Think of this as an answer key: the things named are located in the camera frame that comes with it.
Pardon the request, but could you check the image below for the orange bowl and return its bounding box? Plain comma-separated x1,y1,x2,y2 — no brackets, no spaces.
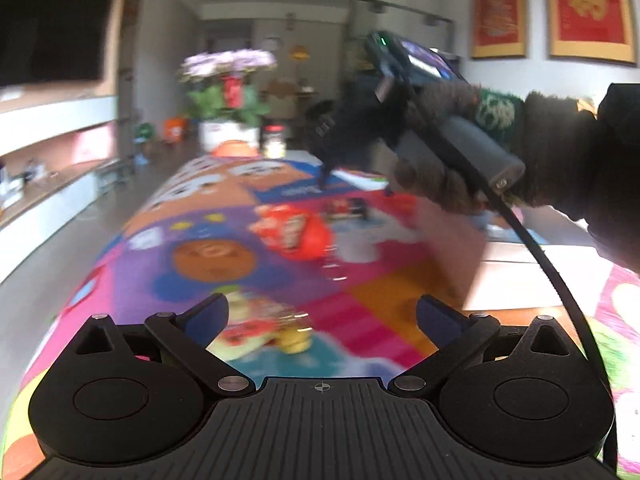
212,141,258,157

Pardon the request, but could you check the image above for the pink cardboard box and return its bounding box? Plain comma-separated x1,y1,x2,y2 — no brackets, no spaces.
415,195,640,311

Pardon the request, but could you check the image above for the orange box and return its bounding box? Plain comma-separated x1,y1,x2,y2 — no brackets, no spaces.
162,117,190,146

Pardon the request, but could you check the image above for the white flower pot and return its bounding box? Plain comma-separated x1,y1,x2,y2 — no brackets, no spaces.
198,120,261,153

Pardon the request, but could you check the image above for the purple orchid plant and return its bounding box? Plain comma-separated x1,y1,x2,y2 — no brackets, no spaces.
179,49,278,126

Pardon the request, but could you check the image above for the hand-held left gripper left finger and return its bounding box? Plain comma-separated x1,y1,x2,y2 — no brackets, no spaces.
72,292,256,396

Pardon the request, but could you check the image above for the white television cabinet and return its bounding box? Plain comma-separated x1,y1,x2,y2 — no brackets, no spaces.
0,95,121,286

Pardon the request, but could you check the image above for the person's right forearm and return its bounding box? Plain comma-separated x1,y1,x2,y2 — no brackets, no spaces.
472,82,640,273

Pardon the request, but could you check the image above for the keychain doll with bell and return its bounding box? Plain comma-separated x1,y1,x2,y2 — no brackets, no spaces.
210,292,315,358

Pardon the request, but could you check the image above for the wooden stool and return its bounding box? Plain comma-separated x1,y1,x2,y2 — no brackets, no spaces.
95,157,133,191

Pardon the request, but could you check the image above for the clear jar with red lid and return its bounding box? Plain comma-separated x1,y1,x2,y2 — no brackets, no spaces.
261,125,287,158

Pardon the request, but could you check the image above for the black television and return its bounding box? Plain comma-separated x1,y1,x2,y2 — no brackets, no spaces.
0,0,116,88

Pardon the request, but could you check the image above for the person's right hand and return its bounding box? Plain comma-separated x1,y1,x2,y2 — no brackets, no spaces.
392,82,491,213

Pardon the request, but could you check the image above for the red costume toy figure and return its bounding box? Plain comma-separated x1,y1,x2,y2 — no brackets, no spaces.
252,204,333,262

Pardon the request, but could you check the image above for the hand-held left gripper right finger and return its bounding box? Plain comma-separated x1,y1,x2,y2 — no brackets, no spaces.
389,294,576,396

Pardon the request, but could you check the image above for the colourful cartoon play mat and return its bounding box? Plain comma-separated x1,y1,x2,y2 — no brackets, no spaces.
0,152,640,480

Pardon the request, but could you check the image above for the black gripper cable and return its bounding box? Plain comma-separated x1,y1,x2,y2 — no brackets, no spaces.
435,120,618,476

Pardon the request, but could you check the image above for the red framed picture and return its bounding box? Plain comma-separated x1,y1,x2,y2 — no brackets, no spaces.
542,0,638,66
470,0,528,58

